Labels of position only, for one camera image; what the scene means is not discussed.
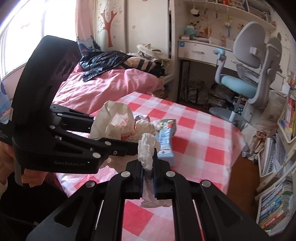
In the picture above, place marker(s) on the white bookshelf rack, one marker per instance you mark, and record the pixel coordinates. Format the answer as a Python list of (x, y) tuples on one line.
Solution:
[(276, 191)]

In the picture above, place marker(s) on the grey blue office chair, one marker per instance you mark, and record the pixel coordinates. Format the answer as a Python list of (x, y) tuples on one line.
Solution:
[(244, 112)]

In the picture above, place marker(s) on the pink curtain whale print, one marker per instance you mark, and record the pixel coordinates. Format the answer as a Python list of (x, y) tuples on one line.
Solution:
[(85, 19)]

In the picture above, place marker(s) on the white paper bag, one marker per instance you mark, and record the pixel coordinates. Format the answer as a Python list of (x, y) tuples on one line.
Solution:
[(114, 120)]

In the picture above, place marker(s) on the white tote bag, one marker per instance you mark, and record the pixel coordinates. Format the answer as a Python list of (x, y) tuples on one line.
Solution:
[(148, 52)]

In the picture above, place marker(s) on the white tissue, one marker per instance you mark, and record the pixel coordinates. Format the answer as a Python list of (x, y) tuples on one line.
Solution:
[(146, 146)]

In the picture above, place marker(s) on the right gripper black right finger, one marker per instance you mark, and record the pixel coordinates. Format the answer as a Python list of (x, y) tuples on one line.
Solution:
[(201, 211)]

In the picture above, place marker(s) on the red white snack wrapper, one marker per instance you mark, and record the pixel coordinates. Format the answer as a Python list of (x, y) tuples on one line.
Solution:
[(142, 125)]

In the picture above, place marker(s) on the blue milk carton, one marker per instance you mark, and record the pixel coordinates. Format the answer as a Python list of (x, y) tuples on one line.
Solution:
[(165, 131)]

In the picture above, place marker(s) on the person's left hand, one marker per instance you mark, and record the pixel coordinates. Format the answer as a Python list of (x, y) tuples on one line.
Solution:
[(31, 177)]

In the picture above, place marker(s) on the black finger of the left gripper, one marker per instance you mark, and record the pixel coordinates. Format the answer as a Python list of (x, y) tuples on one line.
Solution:
[(69, 119), (78, 147)]

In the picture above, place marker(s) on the black plastic bag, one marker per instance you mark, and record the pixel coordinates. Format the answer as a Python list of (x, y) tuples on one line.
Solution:
[(96, 63)]

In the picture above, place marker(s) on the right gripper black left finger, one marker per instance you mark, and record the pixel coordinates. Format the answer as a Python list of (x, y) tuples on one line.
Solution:
[(95, 211)]

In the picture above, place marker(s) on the white desk with drawers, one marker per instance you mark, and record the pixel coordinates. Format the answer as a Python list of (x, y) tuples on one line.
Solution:
[(208, 55)]

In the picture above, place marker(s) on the white wardrobe tree decal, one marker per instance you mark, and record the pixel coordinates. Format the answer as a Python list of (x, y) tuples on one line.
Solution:
[(122, 25)]

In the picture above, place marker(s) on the red checkered tablecloth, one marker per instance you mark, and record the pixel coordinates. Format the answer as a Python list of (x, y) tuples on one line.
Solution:
[(205, 147)]

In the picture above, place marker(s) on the striped beige pillow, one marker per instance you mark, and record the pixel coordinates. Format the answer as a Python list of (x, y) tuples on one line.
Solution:
[(142, 64)]

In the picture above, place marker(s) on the pink duvet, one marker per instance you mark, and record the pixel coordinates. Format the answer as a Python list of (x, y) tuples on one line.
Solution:
[(88, 97)]

